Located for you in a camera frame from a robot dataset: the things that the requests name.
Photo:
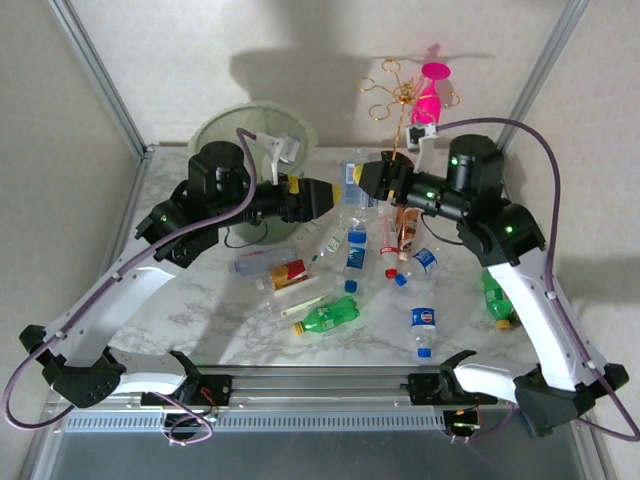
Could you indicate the clear crushed Ganten bottle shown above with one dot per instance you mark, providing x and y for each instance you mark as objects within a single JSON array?
[{"x": 270, "y": 260}]

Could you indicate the Pepsi bottle blue label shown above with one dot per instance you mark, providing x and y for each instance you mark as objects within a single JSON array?
[{"x": 424, "y": 317}]

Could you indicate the clear bottle red cap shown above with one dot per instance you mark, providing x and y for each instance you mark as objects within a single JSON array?
[{"x": 386, "y": 250}]

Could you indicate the large clear plastic bottle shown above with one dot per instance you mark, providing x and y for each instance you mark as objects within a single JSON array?
[{"x": 300, "y": 295}]

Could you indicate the aluminium mounting rail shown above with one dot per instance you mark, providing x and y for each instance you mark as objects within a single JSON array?
[{"x": 320, "y": 390}]

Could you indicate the clear bottle green white label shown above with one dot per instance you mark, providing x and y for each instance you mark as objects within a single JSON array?
[
  {"x": 307, "y": 231},
  {"x": 334, "y": 242}
]

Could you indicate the brown label plastic bottle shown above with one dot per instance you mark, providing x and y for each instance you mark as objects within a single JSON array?
[{"x": 407, "y": 230}]

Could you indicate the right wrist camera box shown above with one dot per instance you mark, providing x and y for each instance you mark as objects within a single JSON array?
[{"x": 420, "y": 136}]

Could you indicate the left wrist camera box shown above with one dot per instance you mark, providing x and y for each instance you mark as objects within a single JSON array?
[{"x": 287, "y": 147}]

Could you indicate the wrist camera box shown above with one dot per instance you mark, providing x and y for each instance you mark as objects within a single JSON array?
[
  {"x": 287, "y": 147},
  {"x": 420, "y": 136}
]

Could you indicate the bottle red yellow label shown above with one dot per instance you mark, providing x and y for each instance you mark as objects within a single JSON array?
[{"x": 290, "y": 272}]

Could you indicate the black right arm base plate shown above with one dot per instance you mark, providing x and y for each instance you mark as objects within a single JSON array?
[{"x": 422, "y": 392}]

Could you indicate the green plastic bottle yellow cap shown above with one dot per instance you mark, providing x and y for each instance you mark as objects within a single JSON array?
[
  {"x": 330, "y": 315},
  {"x": 495, "y": 300}
]

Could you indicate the pink wine glass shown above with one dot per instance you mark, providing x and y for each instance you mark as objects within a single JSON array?
[{"x": 429, "y": 105}]

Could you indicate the translucent green waste bin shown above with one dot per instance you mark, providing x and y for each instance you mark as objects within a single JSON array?
[{"x": 285, "y": 230}]

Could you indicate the aluminium enclosure frame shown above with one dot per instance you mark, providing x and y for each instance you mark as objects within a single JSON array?
[{"x": 98, "y": 70}]

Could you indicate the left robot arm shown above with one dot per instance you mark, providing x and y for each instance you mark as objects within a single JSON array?
[{"x": 100, "y": 310}]

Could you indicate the clear water bottle blue label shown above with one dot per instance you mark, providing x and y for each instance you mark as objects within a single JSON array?
[
  {"x": 356, "y": 196},
  {"x": 356, "y": 257}
]

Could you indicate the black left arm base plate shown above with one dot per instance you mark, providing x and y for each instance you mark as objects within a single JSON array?
[{"x": 220, "y": 387}]

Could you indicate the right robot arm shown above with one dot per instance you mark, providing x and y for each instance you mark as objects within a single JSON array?
[{"x": 540, "y": 320}]

